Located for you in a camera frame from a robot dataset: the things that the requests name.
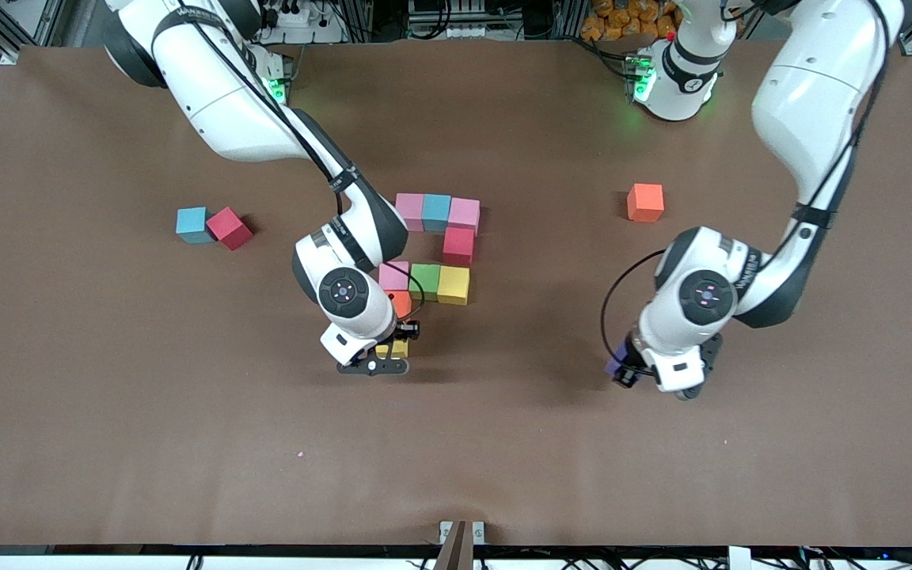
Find purple foam block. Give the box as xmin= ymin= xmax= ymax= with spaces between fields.
xmin=604 ymin=336 xmax=639 ymax=379

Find green foam block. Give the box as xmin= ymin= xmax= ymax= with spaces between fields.
xmin=408 ymin=264 xmax=441 ymax=302

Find crimson foam block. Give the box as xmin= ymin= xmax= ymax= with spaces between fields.
xmin=206 ymin=207 xmax=254 ymax=251
xmin=442 ymin=227 xmax=476 ymax=267

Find light blue foam block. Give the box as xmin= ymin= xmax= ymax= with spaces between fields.
xmin=176 ymin=207 xmax=215 ymax=245
xmin=423 ymin=194 xmax=453 ymax=233

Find white power strip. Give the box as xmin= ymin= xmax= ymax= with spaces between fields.
xmin=262 ymin=0 xmax=346 ymax=44

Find orange snack bags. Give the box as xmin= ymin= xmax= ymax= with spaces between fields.
xmin=580 ymin=0 xmax=682 ymax=42

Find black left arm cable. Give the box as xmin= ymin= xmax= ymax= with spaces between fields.
xmin=601 ymin=0 xmax=892 ymax=377

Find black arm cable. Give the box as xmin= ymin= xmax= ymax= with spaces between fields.
xmin=601 ymin=0 xmax=892 ymax=377
xmin=151 ymin=8 xmax=425 ymax=321

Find small metal bracket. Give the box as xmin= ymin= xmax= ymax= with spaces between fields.
xmin=439 ymin=520 xmax=486 ymax=545

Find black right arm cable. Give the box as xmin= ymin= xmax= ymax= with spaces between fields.
xmin=151 ymin=8 xmax=425 ymax=321

